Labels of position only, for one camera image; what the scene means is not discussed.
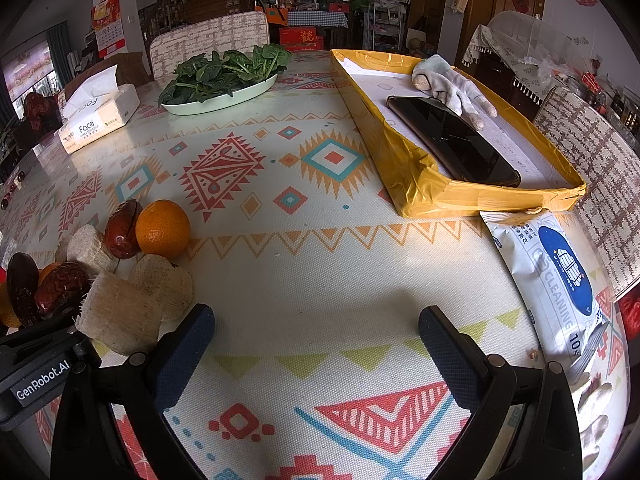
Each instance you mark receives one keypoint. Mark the red jujube date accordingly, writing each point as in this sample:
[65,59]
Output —
[120,232]
[62,288]

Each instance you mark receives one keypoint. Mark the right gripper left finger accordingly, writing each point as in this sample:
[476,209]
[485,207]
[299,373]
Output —
[87,443]

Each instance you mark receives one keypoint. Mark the patterned chair right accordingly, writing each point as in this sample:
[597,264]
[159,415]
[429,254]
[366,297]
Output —
[609,211]

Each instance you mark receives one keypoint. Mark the red wall calendar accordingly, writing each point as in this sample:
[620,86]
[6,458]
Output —
[107,27]

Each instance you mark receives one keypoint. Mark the orange mandarin fruit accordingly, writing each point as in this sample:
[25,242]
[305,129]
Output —
[163,229]

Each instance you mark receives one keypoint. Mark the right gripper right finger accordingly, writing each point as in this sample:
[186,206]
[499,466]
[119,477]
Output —
[522,421]

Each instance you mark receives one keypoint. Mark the black smartphone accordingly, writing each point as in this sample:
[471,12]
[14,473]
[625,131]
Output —
[463,151]

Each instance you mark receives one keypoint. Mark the white plate of spinach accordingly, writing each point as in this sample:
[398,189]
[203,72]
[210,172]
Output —
[203,83]

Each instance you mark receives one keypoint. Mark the grey glove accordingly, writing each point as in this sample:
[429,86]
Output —
[435,77]

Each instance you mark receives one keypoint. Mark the patterned chair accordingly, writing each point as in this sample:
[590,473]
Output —
[609,211]
[241,32]

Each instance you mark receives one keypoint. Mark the cleaning wipes pack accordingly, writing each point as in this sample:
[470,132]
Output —
[554,285]

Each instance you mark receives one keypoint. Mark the small items on table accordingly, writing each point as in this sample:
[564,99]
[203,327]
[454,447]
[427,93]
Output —
[15,183]

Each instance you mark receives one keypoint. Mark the beige sugarcane chunk back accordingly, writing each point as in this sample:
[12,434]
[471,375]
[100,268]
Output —
[87,247]

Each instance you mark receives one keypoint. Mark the patterned chair back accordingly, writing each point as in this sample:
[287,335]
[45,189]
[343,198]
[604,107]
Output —
[241,32]

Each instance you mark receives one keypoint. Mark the yellow cardboard tray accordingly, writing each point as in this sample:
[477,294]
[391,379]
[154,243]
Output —
[414,179]

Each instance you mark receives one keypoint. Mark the white tissue pack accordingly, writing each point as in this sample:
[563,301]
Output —
[99,106]

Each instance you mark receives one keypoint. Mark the beige sugarcane chunk front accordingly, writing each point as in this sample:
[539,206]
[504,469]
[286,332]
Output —
[119,315]

